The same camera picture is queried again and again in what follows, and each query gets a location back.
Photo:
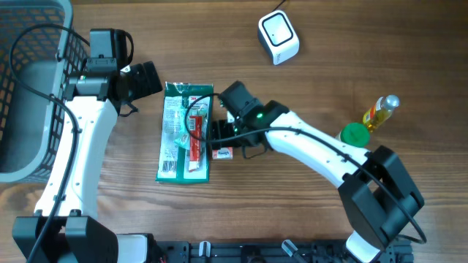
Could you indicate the white barcode scanner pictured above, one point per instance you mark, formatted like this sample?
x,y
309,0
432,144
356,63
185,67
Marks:
x,y
278,37

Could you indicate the orange small carton box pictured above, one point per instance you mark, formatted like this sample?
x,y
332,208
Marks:
x,y
222,153

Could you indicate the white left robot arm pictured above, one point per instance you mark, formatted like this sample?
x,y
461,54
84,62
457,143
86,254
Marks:
x,y
64,226

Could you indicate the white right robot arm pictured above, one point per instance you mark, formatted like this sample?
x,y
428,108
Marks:
x,y
378,195

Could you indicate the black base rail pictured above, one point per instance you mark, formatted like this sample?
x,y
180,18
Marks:
x,y
206,252

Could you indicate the green lid jar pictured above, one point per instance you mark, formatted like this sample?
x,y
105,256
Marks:
x,y
355,134

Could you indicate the green 3M gloves package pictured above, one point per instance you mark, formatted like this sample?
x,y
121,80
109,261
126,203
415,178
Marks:
x,y
182,103

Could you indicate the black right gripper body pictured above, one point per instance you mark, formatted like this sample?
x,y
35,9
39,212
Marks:
x,y
229,134

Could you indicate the grey plastic shopping basket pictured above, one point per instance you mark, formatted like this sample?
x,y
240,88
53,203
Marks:
x,y
37,55

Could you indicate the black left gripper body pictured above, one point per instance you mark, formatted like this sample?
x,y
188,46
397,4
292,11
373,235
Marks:
x,y
140,81

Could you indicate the yellow oil bottle silver cap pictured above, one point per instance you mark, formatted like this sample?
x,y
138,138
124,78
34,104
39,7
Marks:
x,y
380,112

